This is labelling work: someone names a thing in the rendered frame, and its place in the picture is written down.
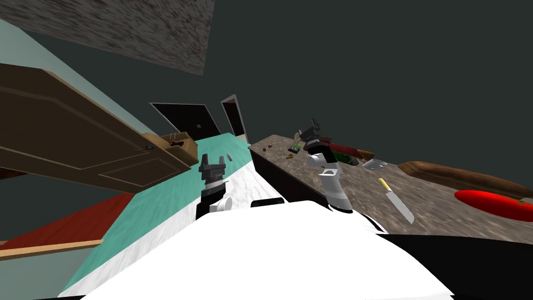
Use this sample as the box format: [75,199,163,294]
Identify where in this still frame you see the grey glass bowl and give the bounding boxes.
[362,158,388,171]

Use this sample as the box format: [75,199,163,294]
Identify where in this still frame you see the brown bread loaf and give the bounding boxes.
[397,160,533,201]

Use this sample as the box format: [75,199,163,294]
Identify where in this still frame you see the yellow handled kitchen knife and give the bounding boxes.
[377,178,415,225]

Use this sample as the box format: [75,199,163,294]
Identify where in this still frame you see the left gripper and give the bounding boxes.
[198,154,227,182]

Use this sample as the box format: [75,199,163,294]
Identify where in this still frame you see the red topped wooden table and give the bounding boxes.
[0,192,136,262]

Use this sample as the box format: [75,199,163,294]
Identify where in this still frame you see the light wooden drawer box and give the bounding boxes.
[143,132,200,167]

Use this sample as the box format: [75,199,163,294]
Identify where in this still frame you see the red tomato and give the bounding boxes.
[453,190,533,223]

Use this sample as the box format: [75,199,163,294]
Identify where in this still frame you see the narrow dark doorway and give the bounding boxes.
[220,94,250,143]

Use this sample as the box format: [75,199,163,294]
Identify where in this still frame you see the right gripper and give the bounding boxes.
[298,118,332,146]

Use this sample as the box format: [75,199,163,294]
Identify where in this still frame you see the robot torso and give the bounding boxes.
[57,198,455,300]

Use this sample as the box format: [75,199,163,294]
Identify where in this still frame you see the brown wooden door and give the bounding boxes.
[0,62,193,195]

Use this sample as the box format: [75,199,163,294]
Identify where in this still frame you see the wide dark doorway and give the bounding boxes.
[149,102,222,141]

